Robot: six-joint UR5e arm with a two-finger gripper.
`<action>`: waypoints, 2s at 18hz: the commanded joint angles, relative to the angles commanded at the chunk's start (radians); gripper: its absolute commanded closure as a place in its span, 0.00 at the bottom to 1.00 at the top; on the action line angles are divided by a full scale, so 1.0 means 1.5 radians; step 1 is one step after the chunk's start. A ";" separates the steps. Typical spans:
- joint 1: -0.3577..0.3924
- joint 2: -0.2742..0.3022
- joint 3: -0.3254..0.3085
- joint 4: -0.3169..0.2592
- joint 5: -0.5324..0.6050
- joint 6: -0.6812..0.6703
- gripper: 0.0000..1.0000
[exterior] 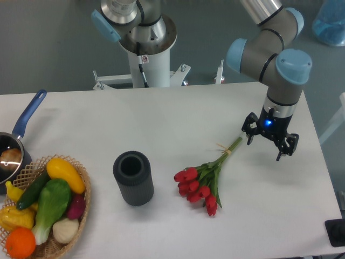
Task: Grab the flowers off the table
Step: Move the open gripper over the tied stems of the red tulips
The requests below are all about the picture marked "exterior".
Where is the blue handled saucepan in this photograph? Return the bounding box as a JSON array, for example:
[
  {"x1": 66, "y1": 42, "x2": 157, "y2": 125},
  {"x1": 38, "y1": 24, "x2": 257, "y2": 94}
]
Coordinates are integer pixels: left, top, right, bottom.
[{"x1": 1, "y1": 90, "x2": 47, "y2": 195}]

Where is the dark green cucumber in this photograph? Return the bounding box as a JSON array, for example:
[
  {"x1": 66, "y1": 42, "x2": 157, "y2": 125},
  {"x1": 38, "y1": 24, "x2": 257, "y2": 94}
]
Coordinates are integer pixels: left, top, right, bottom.
[{"x1": 16, "y1": 170, "x2": 51, "y2": 210}]

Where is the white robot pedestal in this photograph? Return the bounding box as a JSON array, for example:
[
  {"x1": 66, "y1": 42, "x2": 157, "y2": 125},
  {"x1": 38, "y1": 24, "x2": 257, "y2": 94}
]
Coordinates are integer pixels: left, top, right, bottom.
[{"x1": 91, "y1": 10, "x2": 191, "y2": 90}]

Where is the bread roll in pan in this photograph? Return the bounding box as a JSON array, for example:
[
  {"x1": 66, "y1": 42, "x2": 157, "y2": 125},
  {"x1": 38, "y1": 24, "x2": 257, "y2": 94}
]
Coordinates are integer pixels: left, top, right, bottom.
[{"x1": 1, "y1": 148, "x2": 22, "y2": 172}]

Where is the purple red onion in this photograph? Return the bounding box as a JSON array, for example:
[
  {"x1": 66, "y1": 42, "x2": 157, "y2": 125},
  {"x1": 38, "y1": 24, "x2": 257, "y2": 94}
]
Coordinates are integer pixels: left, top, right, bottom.
[{"x1": 66, "y1": 194, "x2": 86, "y2": 220}]

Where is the yellow squash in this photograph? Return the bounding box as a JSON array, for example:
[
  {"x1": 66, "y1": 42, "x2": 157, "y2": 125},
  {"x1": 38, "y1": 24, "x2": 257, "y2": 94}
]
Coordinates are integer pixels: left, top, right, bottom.
[{"x1": 46, "y1": 158, "x2": 86, "y2": 194}]

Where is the black device at edge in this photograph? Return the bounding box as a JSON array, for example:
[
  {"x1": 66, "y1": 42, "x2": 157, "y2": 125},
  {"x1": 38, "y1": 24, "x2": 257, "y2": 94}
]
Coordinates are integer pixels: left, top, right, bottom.
[{"x1": 325, "y1": 219, "x2": 345, "y2": 247}]

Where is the green bok choy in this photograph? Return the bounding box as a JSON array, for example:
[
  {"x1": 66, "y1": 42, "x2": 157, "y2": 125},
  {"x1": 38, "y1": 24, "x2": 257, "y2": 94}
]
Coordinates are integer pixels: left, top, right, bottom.
[{"x1": 32, "y1": 179, "x2": 71, "y2": 246}]

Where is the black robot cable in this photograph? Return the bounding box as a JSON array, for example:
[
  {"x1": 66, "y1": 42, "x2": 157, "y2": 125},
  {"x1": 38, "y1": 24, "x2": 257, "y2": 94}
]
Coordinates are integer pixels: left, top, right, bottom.
[{"x1": 135, "y1": 42, "x2": 150, "y2": 88}]

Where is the orange fruit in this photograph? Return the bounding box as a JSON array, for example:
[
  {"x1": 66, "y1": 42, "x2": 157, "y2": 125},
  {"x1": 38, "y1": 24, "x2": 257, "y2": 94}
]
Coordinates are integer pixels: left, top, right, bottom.
[{"x1": 5, "y1": 227, "x2": 36, "y2": 258}]

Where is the yellow banana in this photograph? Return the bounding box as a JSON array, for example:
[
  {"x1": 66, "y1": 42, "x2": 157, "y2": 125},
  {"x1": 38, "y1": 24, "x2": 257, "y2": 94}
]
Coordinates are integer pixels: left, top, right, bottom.
[{"x1": 5, "y1": 181, "x2": 24, "y2": 206}]

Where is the dark grey ribbed vase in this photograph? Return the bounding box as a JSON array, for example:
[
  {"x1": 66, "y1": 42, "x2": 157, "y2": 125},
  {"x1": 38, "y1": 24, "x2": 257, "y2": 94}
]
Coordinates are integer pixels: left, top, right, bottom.
[{"x1": 113, "y1": 151, "x2": 154, "y2": 206}]

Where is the white garlic bulb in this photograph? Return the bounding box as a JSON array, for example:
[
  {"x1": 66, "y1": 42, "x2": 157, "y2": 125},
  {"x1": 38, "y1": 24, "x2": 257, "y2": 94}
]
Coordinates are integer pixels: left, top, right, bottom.
[{"x1": 52, "y1": 217, "x2": 79, "y2": 244}]

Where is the yellow gourd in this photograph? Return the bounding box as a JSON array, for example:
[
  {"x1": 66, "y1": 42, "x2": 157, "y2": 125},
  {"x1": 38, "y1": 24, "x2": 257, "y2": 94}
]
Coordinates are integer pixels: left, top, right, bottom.
[{"x1": 1, "y1": 206, "x2": 36, "y2": 232}]

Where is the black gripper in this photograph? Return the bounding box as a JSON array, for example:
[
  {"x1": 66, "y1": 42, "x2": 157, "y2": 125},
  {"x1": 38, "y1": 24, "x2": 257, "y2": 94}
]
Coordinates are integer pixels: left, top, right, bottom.
[{"x1": 241, "y1": 104, "x2": 299, "y2": 161}]

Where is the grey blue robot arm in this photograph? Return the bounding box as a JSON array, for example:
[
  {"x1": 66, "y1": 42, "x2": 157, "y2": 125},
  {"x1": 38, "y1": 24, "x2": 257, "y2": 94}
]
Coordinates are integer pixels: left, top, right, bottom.
[{"x1": 91, "y1": 1, "x2": 312, "y2": 156}]

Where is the red tulip bouquet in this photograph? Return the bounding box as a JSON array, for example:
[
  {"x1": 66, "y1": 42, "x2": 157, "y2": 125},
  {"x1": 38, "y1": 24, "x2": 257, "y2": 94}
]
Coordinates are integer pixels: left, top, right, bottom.
[{"x1": 174, "y1": 137, "x2": 243, "y2": 216}]

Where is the blue plastic bag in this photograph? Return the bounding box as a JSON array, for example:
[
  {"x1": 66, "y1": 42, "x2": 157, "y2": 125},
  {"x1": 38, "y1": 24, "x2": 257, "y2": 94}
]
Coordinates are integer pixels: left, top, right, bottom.
[{"x1": 312, "y1": 0, "x2": 344, "y2": 46}]

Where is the white frame at right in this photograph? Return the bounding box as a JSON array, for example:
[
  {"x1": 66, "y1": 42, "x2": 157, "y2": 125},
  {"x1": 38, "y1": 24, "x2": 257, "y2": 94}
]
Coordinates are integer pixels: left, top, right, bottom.
[{"x1": 319, "y1": 92, "x2": 344, "y2": 145}]

